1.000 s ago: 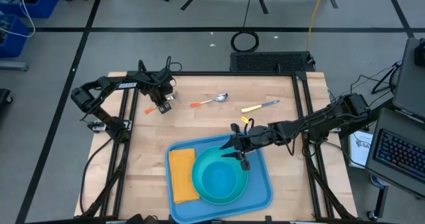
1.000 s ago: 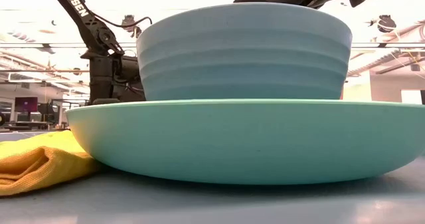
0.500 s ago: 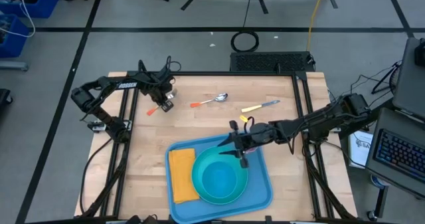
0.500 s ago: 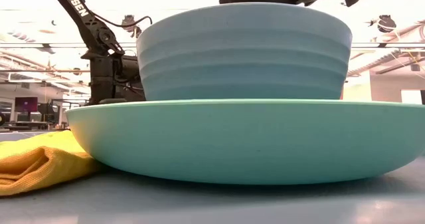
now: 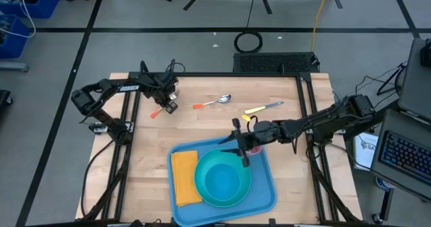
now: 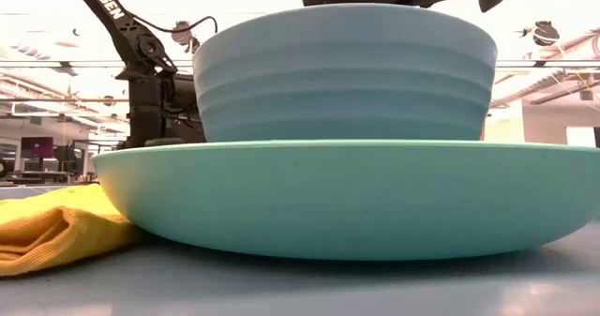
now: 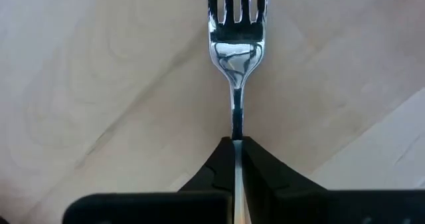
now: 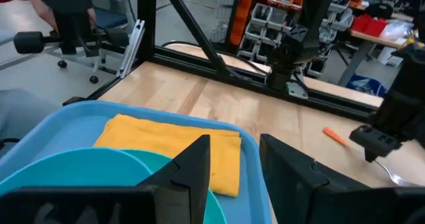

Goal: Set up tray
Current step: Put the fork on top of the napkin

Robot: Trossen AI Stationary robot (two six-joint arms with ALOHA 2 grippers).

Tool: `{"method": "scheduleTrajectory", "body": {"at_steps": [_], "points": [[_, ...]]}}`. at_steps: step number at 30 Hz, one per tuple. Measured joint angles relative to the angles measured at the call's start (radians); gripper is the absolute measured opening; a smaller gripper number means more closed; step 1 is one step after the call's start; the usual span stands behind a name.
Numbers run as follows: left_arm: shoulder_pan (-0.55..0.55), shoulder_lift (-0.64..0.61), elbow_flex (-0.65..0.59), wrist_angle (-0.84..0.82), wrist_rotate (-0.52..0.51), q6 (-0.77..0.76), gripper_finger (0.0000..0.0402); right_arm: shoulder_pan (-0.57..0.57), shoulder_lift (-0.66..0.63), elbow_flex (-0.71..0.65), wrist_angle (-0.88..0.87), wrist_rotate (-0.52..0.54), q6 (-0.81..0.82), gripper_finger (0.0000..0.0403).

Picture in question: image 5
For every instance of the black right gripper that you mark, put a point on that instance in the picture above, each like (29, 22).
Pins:
(262, 134)

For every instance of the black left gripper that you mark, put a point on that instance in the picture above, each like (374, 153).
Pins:
(161, 85)

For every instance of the pink cup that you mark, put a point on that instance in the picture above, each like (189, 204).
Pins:
(256, 150)

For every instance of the blue bowl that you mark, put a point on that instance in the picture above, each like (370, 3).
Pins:
(222, 183)

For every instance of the teal plate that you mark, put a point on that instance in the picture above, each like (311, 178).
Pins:
(202, 173)

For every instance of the blue plastic tray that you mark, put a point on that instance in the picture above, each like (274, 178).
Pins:
(262, 193)

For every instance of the yellow cloth napkin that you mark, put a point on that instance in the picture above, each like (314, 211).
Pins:
(183, 178)

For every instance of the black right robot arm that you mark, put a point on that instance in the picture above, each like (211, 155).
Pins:
(336, 117)

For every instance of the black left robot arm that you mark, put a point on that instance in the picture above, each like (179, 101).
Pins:
(129, 88)

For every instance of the silver aluminium bar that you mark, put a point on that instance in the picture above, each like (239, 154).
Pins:
(121, 225)
(311, 225)

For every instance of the white printed paper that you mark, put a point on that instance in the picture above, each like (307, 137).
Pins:
(365, 149)

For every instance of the blue plastic bin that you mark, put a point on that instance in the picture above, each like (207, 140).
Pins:
(47, 4)
(15, 41)

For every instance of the grey metal bar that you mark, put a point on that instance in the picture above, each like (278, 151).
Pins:
(13, 67)

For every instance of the black equipment piece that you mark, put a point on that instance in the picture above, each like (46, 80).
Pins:
(5, 98)

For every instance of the black cart support bar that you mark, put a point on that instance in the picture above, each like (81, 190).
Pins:
(390, 108)

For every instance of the black cart leg with caster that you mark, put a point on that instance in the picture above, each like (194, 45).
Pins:
(385, 203)

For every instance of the black tripod stand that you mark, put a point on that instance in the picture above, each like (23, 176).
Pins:
(387, 83)

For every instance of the laptop with backlit keyboard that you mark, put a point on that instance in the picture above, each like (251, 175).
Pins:
(404, 156)

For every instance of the grey closed laptop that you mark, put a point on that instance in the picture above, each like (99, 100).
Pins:
(415, 85)

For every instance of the small black device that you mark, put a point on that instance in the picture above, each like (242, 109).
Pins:
(426, 53)

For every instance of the black aluminium frame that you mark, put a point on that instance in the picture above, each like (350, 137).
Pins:
(219, 74)

